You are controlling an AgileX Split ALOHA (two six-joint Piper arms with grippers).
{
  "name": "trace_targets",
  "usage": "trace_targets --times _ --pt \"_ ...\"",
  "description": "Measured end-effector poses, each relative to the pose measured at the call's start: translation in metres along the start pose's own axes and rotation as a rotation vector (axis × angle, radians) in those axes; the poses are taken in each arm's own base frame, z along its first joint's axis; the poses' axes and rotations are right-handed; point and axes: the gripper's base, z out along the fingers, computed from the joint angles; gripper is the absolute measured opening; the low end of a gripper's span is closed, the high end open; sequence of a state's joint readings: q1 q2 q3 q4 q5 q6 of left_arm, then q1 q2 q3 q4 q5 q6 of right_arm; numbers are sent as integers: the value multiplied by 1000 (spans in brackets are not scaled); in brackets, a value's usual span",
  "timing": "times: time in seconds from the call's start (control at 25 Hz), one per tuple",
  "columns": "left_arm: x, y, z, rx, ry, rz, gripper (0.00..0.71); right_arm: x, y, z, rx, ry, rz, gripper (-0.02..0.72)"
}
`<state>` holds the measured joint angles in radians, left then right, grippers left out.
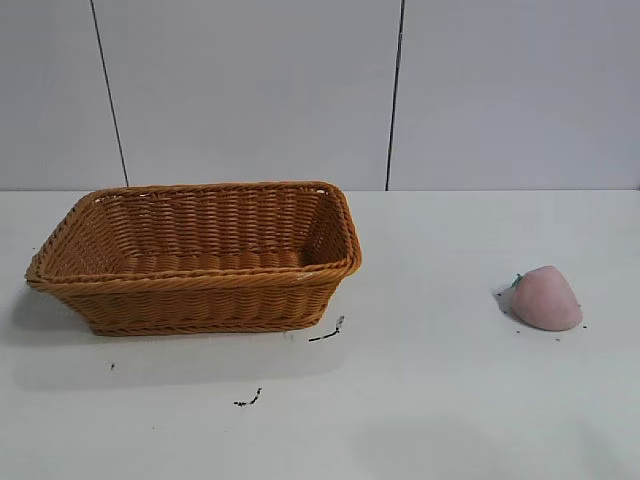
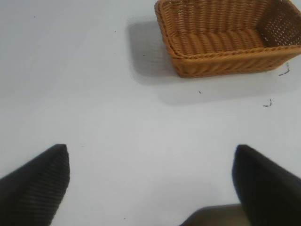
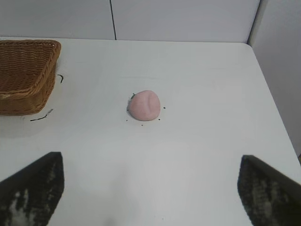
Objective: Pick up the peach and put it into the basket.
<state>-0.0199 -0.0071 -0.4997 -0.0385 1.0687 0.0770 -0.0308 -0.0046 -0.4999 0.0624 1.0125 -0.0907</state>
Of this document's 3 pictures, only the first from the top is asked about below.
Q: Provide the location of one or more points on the pink toy peach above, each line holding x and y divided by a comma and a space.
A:
547, 300

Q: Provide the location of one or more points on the brown woven wicker basket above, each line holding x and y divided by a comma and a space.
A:
200, 295

